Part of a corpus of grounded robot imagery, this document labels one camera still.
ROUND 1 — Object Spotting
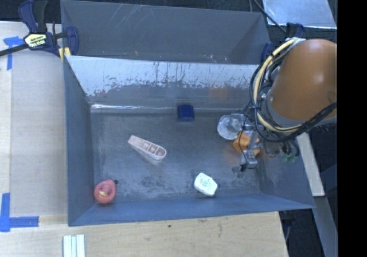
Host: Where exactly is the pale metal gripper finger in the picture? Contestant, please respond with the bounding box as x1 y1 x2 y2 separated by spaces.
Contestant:
232 158 258 178
239 150 255 167

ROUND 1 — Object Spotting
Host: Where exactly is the orange round fruit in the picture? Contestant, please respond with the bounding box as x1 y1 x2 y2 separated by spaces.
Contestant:
232 131 262 158

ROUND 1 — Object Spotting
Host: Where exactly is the clear glass cup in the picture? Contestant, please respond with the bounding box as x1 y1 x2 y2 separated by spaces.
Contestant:
216 113 247 141

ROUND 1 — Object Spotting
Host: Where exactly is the white packet with green print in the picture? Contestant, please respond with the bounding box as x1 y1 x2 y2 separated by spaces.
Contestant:
193 172 218 197

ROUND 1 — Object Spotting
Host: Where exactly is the grey metal bin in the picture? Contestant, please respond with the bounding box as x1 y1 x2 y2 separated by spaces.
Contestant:
60 0 317 227

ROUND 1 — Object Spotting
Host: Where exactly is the dark blue block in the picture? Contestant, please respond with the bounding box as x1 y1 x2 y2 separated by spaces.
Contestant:
177 103 196 122

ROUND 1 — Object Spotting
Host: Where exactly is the beige compartment tray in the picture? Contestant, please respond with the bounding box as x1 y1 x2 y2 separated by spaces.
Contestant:
127 134 167 162

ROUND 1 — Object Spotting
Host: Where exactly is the red round toy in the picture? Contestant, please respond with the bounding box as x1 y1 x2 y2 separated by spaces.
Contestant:
93 179 119 205

